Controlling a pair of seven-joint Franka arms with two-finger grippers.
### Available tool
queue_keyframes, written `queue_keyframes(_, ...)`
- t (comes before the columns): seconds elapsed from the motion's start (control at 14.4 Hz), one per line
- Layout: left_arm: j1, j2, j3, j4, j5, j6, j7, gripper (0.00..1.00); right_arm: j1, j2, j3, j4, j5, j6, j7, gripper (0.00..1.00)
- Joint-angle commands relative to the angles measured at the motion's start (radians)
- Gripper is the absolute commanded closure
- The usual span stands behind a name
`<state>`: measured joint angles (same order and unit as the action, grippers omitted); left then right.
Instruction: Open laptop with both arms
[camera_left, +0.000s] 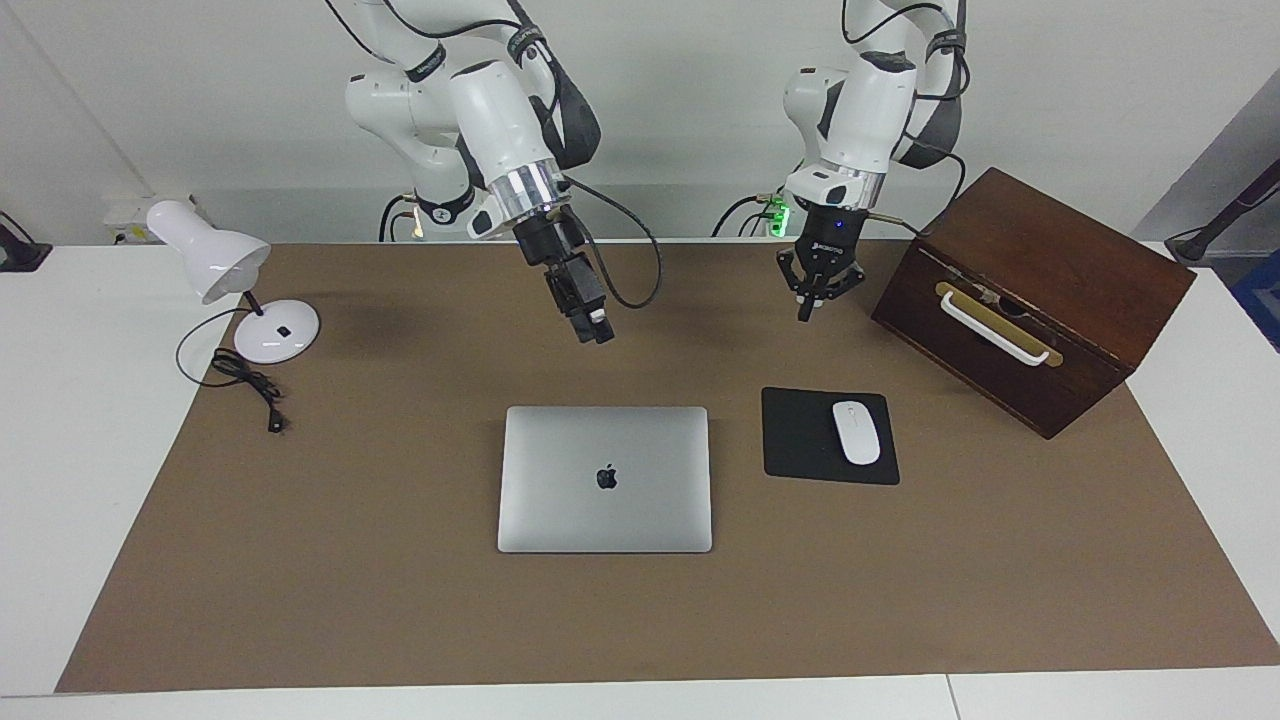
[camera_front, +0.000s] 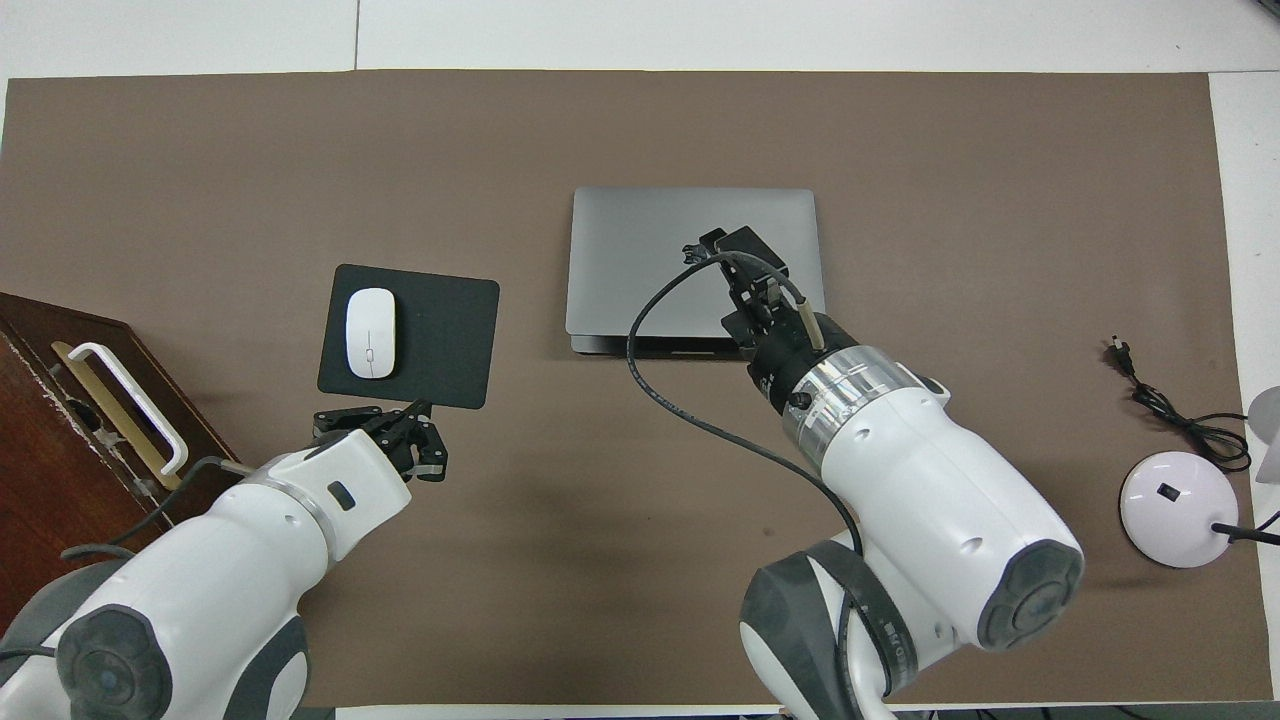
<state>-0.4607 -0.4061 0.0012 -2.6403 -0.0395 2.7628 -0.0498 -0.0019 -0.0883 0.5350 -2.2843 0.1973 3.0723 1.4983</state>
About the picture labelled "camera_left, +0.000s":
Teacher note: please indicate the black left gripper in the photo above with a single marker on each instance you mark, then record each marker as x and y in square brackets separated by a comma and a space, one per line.
[830, 240]

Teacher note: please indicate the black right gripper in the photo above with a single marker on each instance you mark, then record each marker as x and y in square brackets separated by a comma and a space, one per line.
[552, 240]

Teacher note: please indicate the silver laptop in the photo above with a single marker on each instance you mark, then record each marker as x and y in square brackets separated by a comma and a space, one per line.
[600, 440]

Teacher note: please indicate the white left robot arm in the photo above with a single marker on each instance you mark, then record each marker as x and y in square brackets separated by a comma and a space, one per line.
[865, 110]

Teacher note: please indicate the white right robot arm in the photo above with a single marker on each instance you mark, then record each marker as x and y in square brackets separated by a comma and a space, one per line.
[500, 120]

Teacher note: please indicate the white computer mouse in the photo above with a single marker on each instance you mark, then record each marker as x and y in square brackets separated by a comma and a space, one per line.
[856, 435]

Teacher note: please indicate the black mouse pad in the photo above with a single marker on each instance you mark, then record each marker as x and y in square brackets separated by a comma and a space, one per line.
[795, 440]

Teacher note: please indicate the dark brown wooden box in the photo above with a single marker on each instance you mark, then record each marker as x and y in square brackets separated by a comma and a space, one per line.
[1080, 280]

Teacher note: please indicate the brown table mat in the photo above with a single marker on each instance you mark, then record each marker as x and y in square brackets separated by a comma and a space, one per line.
[400, 600]

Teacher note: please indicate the white desk lamp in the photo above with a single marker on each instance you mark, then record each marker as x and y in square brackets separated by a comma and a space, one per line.
[205, 250]

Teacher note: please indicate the black tripod leg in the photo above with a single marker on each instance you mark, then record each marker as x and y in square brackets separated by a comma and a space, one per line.
[1215, 225]

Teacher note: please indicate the blue floor object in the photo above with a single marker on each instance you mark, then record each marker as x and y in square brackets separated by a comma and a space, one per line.
[1262, 300]

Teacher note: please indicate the white power strip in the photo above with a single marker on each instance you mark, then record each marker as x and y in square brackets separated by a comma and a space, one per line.
[130, 212]

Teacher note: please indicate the black stand foot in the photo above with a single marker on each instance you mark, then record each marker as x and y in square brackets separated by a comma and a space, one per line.
[20, 255]

